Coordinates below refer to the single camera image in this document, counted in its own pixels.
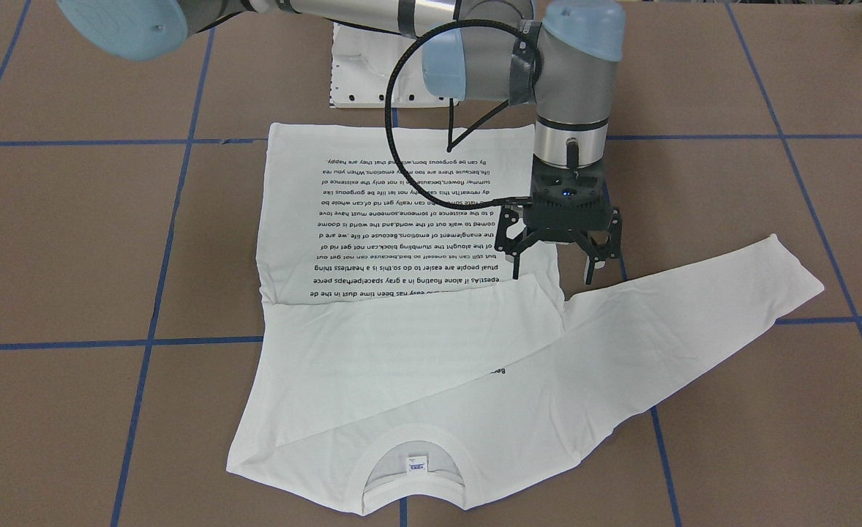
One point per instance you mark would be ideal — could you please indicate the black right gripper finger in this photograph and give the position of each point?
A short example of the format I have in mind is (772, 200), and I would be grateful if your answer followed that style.
(596, 254)
(515, 247)

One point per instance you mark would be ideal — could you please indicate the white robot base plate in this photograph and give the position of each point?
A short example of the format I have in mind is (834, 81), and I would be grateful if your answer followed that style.
(362, 62)

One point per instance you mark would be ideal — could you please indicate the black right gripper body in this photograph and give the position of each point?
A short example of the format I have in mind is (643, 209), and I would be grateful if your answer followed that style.
(513, 222)

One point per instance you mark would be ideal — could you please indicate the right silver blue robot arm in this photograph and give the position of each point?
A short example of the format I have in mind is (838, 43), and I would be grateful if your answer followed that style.
(564, 63)

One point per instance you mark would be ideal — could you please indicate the white long-sleeve printed shirt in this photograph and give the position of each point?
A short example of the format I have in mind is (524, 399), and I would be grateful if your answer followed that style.
(401, 358)

